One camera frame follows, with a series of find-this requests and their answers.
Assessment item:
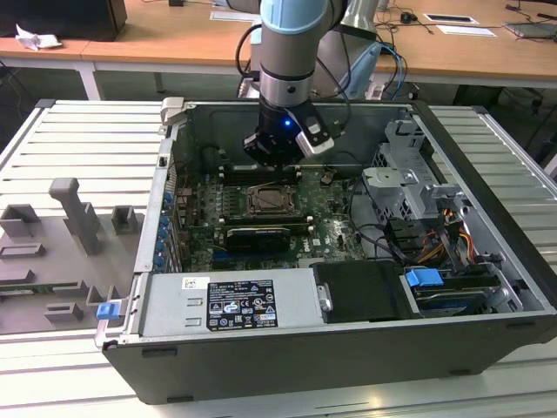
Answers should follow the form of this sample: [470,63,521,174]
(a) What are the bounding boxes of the white paper sheet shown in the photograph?
[436,24,500,38]

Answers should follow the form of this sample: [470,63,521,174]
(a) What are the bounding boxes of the grey power supply unit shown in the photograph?
[138,267,327,337]

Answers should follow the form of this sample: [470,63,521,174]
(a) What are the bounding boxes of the hard disk in blue carrier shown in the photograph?
[403,267,489,315]

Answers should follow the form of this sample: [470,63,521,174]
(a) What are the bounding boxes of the black graphics card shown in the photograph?
[225,226,292,256]

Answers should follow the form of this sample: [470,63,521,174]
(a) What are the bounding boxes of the black box on desk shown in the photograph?
[0,0,129,43]

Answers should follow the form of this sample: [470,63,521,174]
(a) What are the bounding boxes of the grey case corner handle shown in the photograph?
[158,96,189,128]

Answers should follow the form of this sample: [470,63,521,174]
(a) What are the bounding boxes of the blue cable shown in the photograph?
[381,41,409,102]

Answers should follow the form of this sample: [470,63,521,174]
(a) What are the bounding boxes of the metal socket cover frame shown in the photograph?
[245,184,300,218]

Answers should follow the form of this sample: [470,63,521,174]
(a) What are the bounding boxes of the green motherboard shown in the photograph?
[173,167,371,273]

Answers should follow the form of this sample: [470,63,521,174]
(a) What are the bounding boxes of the blue case latch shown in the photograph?
[96,302,121,322]

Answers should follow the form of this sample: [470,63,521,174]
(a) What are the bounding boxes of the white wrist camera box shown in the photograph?
[295,114,337,158]

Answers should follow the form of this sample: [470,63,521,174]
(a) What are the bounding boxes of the orange yellow wire bundle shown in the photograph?
[416,208,476,267]

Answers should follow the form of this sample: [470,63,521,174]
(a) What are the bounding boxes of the green RAM stick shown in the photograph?
[0,284,57,293]

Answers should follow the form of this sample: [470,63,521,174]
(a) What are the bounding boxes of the wooden desk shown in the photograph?
[0,0,557,104]

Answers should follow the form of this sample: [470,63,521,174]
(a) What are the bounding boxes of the grey parts rack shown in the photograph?
[0,177,147,336]

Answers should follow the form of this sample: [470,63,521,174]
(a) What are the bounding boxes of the crumpled white paper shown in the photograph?
[15,24,63,52]

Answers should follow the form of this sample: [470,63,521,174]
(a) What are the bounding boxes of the silver metal drive cage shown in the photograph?
[360,119,472,223]

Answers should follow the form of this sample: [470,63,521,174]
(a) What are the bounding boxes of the black open PC case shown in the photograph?
[94,98,557,406]

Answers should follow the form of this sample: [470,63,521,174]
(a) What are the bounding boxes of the expansion slot bracket panel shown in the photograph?
[150,165,185,273]

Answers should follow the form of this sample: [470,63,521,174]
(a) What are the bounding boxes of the silver CPU plate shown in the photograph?
[258,190,287,210]

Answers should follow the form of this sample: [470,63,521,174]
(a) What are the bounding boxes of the black RAM slot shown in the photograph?
[221,166,302,179]
[219,213,312,223]
[219,219,314,232]
[221,173,302,185]

